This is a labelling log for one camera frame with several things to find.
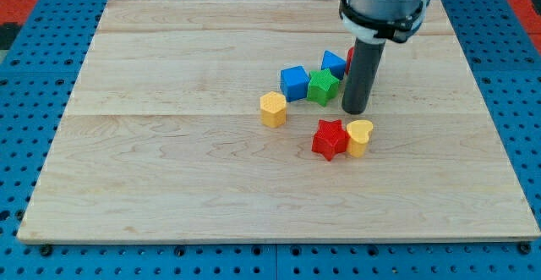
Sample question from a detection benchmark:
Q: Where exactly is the yellow hexagon block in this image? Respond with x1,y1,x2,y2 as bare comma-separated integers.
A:
260,91,287,128

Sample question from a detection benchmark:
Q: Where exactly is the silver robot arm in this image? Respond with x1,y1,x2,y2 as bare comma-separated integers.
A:
339,0,430,45

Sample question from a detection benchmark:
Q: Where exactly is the blue cube block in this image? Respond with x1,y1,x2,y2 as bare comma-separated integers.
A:
280,66,309,102

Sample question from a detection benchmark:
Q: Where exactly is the red star block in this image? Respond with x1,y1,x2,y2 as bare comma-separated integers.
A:
311,119,349,162

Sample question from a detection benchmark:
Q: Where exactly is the green star block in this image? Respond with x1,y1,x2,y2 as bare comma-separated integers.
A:
306,69,340,107

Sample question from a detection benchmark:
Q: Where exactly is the yellow heart block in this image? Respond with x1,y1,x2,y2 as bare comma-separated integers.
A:
346,120,374,157

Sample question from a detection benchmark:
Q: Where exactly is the blue triangle block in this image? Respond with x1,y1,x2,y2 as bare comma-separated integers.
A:
320,50,347,80

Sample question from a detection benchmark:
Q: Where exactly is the light wooden board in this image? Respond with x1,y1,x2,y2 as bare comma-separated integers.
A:
17,0,540,244

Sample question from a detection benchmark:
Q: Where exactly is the red block behind pusher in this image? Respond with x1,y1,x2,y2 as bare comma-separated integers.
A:
344,47,355,75

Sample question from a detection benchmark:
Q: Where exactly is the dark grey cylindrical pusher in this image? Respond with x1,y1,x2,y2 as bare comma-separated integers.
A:
342,39,385,115

